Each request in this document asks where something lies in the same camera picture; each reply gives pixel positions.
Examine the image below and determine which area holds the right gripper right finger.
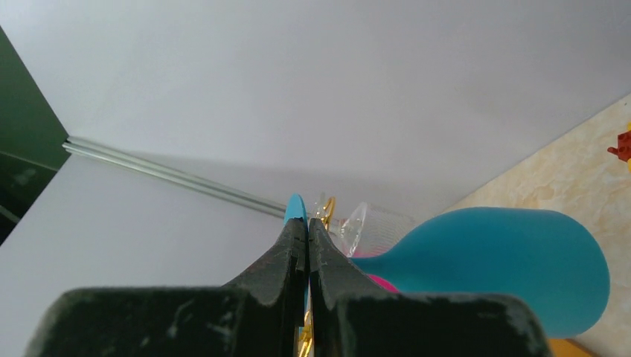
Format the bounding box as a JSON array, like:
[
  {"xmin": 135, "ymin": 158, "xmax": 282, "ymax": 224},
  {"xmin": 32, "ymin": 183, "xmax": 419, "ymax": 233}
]
[{"xmin": 307, "ymin": 219, "xmax": 551, "ymax": 356}]

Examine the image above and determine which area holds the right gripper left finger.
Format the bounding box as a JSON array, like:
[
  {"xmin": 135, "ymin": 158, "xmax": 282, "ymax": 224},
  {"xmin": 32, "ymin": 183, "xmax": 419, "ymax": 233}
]
[{"xmin": 25, "ymin": 219, "xmax": 307, "ymax": 356}]

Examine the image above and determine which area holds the pink wine glass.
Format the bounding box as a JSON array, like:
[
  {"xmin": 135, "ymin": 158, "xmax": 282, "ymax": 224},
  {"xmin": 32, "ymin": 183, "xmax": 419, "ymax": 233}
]
[{"xmin": 365, "ymin": 272, "xmax": 399, "ymax": 293}]

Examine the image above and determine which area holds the gold wire glass rack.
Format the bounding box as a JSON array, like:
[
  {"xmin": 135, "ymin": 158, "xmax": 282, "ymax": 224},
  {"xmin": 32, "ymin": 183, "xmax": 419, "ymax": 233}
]
[{"xmin": 297, "ymin": 193, "xmax": 343, "ymax": 356}]

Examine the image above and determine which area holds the clear wine glass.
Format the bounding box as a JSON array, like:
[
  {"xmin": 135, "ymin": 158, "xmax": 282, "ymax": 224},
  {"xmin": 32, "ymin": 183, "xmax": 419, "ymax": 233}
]
[{"xmin": 331, "ymin": 202, "xmax": 417, "ymax": 257}]

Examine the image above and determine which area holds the blue wine glass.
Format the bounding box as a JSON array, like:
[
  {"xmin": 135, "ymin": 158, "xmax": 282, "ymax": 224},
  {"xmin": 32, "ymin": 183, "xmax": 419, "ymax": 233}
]
[{"xmin": 283, "ymin": 193, "xmax": 611, "ymax": 340}]

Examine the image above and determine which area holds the wooden rack base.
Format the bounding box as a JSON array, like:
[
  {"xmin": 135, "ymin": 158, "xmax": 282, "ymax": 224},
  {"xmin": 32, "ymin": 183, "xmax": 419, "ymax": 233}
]
[{"xmin": 548, "ymin": 339, "xmax": 598, "ymax": 357}]

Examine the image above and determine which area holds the toy brick car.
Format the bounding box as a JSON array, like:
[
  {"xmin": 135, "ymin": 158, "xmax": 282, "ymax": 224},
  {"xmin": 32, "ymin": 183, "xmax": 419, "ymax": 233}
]
[{"xmin": 607, "ymin": 123, "xmax": 631, "ymax": 170}]

